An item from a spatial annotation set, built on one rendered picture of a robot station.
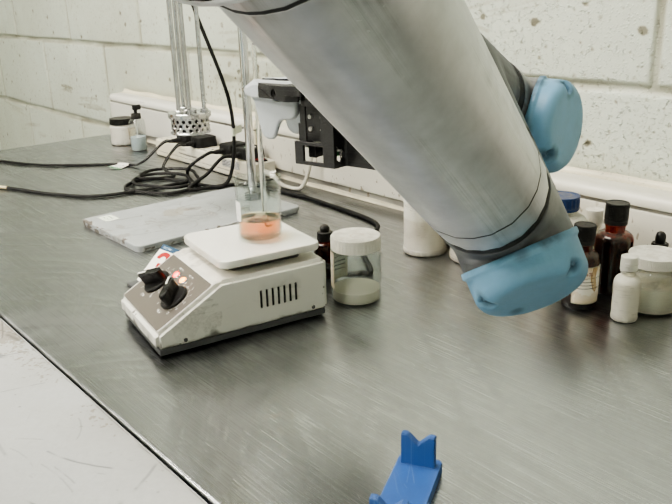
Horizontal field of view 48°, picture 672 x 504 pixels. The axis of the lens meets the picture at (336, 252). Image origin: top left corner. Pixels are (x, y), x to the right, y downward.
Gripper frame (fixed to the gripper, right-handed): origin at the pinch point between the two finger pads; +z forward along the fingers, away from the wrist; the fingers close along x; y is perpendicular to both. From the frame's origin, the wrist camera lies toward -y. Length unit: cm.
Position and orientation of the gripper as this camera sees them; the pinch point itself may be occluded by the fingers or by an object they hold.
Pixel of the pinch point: (256, 83)
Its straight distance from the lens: 83.6
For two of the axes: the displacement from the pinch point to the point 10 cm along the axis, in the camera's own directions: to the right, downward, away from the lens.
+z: -7.5, -1.8, 6.3
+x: 6.6, -2.6, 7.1
